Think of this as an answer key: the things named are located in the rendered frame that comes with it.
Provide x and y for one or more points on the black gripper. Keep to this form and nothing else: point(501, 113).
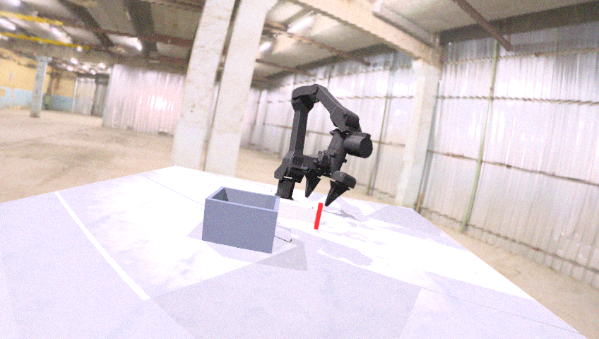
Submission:
point(342, 181)

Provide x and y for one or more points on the red peg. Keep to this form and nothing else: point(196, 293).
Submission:
point(318, 215)

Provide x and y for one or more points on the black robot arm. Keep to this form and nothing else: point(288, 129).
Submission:
point(348, 138)

